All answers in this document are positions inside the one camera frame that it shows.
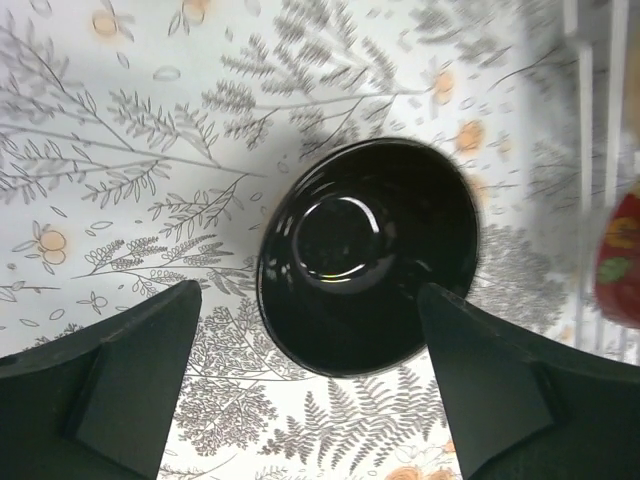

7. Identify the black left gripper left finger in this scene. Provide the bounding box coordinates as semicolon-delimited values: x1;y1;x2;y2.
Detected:
1;280;201;479

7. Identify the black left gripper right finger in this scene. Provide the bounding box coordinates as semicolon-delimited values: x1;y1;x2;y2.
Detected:
418;284;639;479

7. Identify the black lacquer bowl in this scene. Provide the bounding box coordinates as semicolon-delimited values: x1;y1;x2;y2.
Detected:
256;137;480;378

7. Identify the metal wire dish rack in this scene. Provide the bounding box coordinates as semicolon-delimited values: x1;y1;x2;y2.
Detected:
563;1;639;364

